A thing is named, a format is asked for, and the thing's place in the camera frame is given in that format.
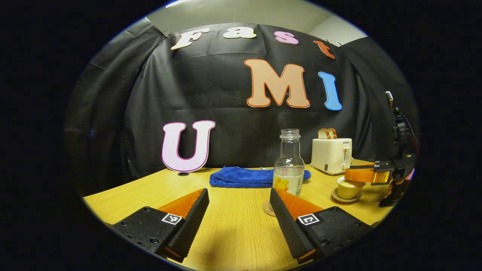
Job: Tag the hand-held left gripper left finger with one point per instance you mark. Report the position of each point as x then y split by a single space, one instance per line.
192 222

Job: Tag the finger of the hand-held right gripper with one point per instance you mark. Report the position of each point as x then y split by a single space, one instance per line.
361 175
361 165

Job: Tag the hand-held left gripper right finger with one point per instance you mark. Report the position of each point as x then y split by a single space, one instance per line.
288 222

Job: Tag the cream teacup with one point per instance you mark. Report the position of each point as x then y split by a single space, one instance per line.
348 192

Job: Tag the round cork coaster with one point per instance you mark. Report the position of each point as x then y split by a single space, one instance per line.
268 209

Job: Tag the clear glass water bottle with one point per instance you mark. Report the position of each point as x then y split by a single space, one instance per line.
289 158

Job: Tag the white toaster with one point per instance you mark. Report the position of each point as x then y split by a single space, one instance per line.
331 154

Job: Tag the toast slice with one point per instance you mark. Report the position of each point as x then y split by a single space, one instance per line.
323 134
333 133

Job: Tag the mounted smartphone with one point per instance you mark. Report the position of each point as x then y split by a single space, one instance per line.
389 99

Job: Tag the blue towel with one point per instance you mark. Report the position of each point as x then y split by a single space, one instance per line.
241 177

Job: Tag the black backdrop cloth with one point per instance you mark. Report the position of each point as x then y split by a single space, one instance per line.
226 143

